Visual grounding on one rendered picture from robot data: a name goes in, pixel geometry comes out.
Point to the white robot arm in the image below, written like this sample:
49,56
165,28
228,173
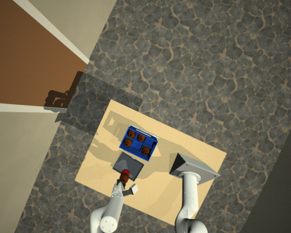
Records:
110,213

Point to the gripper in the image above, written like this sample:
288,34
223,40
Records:
119,187

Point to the dark blue crate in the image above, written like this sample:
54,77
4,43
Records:
136,146

